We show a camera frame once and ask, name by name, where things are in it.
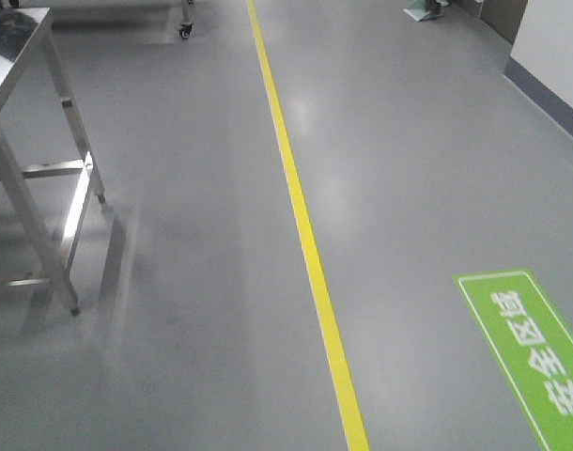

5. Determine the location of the caster wheel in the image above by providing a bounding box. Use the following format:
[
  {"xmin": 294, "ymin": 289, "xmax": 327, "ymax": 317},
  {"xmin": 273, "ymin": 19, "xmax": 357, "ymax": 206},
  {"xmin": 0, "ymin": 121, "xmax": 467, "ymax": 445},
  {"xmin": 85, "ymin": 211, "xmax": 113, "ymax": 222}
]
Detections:
[{"xmin": 178, "ymin": 23, "xmax": 194, "ymax": 39}]

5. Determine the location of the green floor sign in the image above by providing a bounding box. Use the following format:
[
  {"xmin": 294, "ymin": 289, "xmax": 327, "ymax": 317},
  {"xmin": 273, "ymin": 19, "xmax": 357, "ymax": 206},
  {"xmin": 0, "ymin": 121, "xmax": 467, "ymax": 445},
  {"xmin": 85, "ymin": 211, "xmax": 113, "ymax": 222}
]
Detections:
[{"xmin": 454, "ymin": 269, "xmax": 573, "ymax": 450}]

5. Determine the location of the stainless steel table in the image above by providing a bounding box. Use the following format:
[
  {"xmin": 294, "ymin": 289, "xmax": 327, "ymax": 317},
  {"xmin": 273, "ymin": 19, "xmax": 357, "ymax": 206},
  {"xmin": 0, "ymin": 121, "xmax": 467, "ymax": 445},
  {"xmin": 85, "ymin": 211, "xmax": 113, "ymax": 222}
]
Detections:
[{"xmin": 0, "ymin": 7, "xmax": 107, "ymax": 316}]

